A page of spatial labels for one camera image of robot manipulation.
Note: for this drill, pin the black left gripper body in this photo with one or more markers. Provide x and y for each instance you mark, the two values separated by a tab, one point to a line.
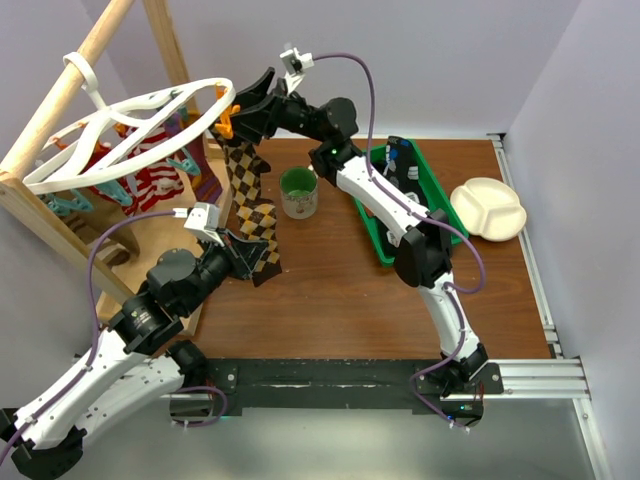
238	265

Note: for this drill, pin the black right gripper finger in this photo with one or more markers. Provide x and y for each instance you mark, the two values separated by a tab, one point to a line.
253	124
257	91

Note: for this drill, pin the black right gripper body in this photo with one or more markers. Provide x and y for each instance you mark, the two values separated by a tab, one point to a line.
294	116

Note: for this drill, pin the brown yellow argyle sock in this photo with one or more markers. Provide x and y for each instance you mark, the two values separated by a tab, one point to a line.
256	214

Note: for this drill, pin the maroon purple sock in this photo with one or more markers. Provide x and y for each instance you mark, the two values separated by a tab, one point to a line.
191	160

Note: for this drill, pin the black blue logo sock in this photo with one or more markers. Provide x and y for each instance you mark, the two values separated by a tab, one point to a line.
401	168

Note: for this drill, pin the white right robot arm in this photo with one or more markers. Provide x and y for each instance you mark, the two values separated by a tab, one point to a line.
423	257

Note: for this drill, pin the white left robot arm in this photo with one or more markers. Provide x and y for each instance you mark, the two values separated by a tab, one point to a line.
136	359

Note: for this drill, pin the white oval sock hanger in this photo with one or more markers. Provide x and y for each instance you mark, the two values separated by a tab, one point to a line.
69	167

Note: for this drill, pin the green ceramic mug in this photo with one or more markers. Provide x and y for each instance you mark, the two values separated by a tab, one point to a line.
299	192

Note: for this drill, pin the red white striped sock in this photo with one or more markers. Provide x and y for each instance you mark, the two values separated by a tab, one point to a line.
145	188

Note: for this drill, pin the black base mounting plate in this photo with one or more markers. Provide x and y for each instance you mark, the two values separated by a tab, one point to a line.
337	384

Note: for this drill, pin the green plastic tray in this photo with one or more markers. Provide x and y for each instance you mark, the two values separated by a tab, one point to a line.
432	196

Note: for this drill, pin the cream divided plate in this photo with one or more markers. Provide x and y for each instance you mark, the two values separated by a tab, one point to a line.
489	208

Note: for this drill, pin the wooden drying rack frame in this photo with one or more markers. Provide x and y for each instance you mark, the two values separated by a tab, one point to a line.
111	132

